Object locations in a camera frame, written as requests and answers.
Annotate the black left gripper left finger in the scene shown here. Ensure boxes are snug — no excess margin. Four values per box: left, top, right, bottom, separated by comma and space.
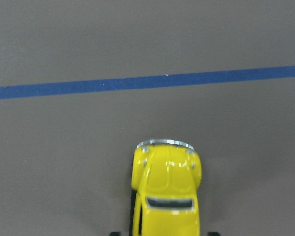
109, 231, 121, 236

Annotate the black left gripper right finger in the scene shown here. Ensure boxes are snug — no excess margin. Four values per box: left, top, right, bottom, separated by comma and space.
207, 231, 219, 236

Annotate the yellow beetle toy car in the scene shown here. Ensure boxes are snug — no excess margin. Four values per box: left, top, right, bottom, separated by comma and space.
129, 139, 202, 236

